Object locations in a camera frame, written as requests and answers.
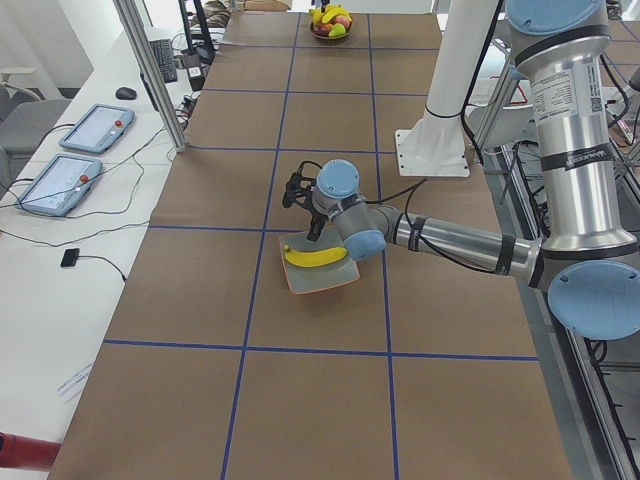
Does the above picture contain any grey square plate orange rim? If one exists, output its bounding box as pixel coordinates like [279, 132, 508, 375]
[279, 227, 360, 294]

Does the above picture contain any black computer mouse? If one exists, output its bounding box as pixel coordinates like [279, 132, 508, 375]
[115, 87, 138, 101]

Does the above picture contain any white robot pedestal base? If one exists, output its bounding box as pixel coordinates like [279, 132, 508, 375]
[395, 0, 502, 178]

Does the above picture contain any upper teach pendant tablet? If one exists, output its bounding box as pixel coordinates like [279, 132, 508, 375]
[58, 104, 135, 154]

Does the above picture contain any teach pendant tablet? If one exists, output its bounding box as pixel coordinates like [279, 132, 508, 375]
[15, 154, 103, 217]
[58, 104, 135, 154]

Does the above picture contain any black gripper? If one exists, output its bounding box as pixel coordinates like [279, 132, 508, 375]
[305, 199, 328, 242]

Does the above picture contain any aluminium frame post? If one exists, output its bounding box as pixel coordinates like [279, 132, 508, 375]
[113, 0, 186, 153]

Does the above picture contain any black keyboard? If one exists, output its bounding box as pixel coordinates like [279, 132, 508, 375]
[149, 39, 178, 83]

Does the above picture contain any lower teach pendant tablet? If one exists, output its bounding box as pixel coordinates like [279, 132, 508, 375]
[15, 154, 103, 217]

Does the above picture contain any wicker fruit basket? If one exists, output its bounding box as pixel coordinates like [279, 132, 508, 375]
[309, 22, 351, 44]

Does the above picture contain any small black box device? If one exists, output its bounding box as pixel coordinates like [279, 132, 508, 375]
[60, 248, 80, 268]

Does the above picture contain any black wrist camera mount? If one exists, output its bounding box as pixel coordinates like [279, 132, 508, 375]
[282, 160, 316, 211]

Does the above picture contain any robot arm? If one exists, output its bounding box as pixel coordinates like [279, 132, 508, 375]
[304, 1, 639, 340]

